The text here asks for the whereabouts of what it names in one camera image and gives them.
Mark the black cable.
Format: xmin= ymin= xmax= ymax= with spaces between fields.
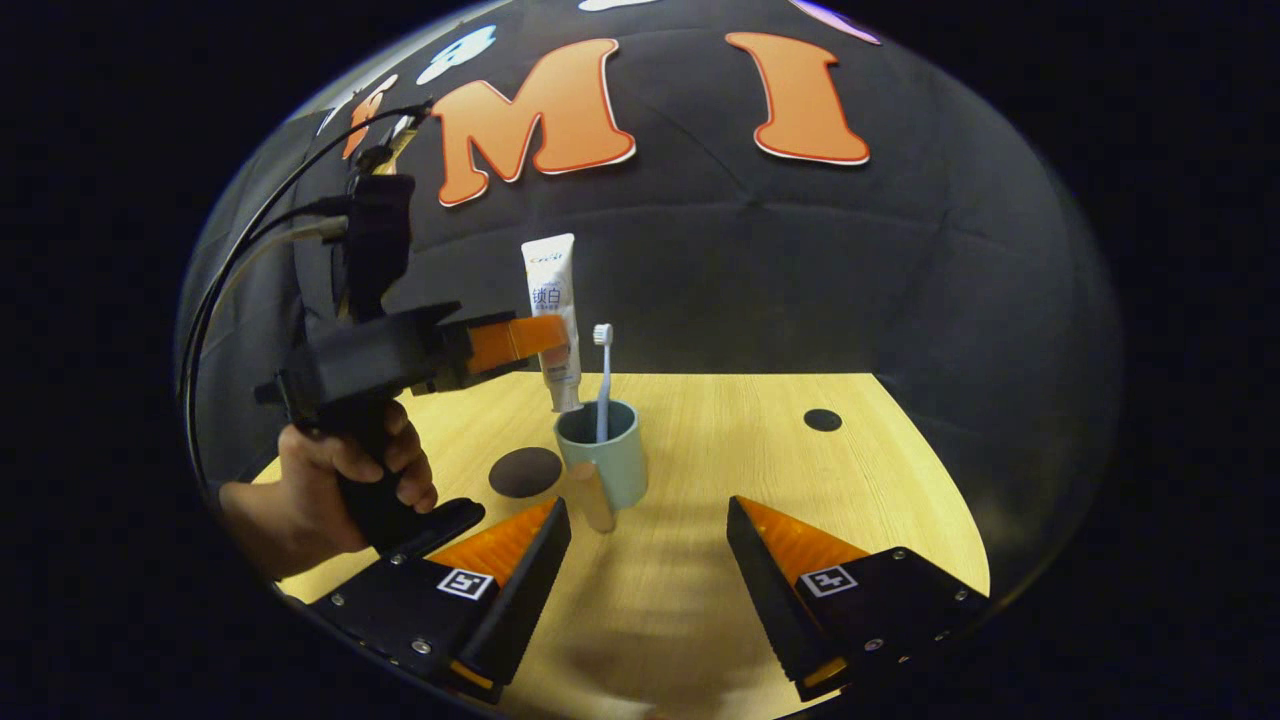
xmin=178 ymin=98 xmax=436 ymax=481

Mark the blue cup with wooden handle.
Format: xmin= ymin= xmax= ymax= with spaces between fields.
xmin=554 ymin=399 xmax=649 ymax=534

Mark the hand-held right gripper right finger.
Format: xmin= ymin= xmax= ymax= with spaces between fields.
xmin=727 ymin=495 xmax=991 ymax=703

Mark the white toothpaste tube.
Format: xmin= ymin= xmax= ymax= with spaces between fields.
xmin=521 ymin=234 xmax=584 ymax=414

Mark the white toothbrush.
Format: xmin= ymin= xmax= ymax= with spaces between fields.
xmin=592 ymin=323 xmax=615 ymax=444

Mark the wooden desktop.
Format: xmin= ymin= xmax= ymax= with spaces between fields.
xmin=255 ymin=372 xmax=993 ymax=720

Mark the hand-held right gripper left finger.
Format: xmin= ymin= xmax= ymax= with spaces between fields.
xmin=305 ymin=497 xmax=573 ymax=703

